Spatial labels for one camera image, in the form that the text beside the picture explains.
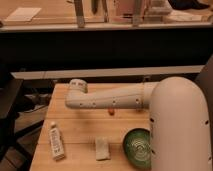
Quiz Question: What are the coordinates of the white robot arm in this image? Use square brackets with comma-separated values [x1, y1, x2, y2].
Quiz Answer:
[65, 77, 213, 171]

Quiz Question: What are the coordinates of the orange carrot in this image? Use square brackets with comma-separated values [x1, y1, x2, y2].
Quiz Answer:
[108, 109, 115, 116]

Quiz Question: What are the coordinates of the green glass bowl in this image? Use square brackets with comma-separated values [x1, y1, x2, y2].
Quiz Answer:
[122, 128, 151, 170]

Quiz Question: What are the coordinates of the white tube with label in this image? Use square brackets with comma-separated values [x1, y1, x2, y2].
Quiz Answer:
[49, 122, 65, 161]

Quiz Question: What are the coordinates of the white paper sheet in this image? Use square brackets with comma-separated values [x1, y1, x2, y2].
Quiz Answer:
[5, 7, 41, 22]

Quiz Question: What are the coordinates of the wooden post left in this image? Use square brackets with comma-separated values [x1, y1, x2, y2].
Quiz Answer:
[74, 0, 85, 28]

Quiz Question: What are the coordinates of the wooden post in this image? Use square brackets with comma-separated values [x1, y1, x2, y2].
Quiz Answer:
[132, 0, 142, 27]
[74, 0, 85, 28]

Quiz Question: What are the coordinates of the wooden post right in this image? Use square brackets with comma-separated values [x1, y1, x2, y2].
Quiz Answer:
[132, 0, 142, 27]

